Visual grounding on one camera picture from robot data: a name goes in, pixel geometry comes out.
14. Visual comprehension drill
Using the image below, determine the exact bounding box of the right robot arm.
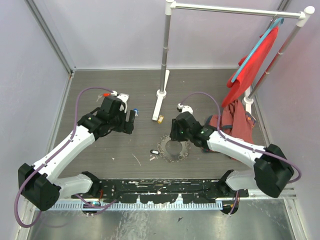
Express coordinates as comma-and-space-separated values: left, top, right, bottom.
169, 111, 295, 198

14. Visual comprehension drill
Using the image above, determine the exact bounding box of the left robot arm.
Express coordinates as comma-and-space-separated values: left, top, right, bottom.
18, 92, 136, 212

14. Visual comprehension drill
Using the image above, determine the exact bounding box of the blue clothes hanger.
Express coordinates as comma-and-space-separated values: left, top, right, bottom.
231, 17, 284, 83

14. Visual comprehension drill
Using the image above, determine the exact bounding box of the key with small red tag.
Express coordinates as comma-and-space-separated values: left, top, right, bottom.
96, 93, 110, 102

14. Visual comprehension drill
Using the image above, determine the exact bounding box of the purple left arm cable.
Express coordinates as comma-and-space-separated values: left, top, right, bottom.
14, 86, 118, 228

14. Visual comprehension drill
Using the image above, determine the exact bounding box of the white slotted cable duct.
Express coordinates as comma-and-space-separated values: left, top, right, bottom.
49, 200, 223, 211

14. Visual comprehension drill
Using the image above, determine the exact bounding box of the metal disc keyring organizer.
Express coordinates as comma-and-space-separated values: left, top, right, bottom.
157, 135, 191, 163

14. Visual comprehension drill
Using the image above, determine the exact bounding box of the white clothes rack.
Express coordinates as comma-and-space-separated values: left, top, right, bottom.
152, 0, 316, 121

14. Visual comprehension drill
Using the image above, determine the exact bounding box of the blue key tag with key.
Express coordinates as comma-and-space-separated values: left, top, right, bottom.
133, 108, 139, 117

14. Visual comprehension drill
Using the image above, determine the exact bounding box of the black key tag with key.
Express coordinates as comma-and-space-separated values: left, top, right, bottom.
149, 149, 160, 161

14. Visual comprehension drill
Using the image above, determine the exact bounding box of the red cloth on hanger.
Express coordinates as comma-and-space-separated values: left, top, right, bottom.
222, 26, 279, 105

